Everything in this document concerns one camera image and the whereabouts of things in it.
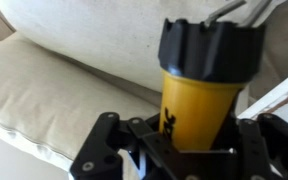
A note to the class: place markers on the cream sofa back cushion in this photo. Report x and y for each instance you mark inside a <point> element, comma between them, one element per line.
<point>100,33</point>

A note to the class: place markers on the small white wooden chair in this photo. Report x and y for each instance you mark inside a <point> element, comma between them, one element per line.
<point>284,100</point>

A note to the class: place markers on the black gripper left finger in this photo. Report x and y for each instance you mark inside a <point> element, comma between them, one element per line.
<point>97,150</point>

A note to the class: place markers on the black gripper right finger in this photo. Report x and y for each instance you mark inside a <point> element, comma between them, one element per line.
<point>274,153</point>

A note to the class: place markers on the cream sofa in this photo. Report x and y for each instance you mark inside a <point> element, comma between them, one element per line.
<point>10,163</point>

